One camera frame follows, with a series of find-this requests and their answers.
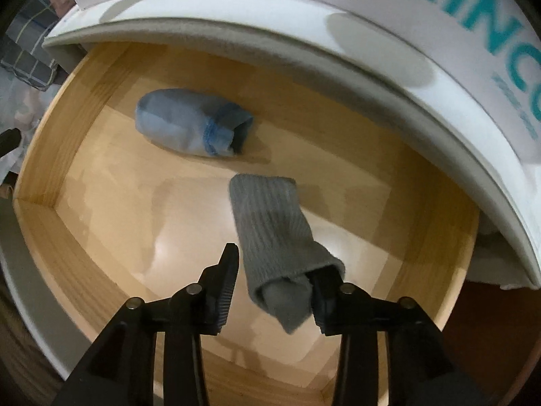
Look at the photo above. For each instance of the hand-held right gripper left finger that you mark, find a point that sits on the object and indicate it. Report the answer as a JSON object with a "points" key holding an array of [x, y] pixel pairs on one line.
{"points": [[226, 296]]}

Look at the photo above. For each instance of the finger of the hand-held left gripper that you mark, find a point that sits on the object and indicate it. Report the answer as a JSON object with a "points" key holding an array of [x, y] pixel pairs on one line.
{"points": [[8, 141]]}

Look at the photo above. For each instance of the light blue rolled sock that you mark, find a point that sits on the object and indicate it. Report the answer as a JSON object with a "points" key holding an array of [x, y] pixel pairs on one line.
{"points": [[177, 118]]}

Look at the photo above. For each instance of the grey plaid cloth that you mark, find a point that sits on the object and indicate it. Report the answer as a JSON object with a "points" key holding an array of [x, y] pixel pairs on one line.
{"points": [[29, 59]]}

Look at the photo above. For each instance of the wooden drawer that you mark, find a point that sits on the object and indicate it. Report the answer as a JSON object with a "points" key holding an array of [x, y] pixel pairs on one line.
{"points": [[126, 220]]}

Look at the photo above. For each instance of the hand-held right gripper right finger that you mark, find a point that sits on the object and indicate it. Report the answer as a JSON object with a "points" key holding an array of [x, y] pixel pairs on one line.
{"points": [[323, 308]]}

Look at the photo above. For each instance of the grey ribbed sock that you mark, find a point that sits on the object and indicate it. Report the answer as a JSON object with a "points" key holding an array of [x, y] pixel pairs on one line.
{"points": [[266, 228]]}

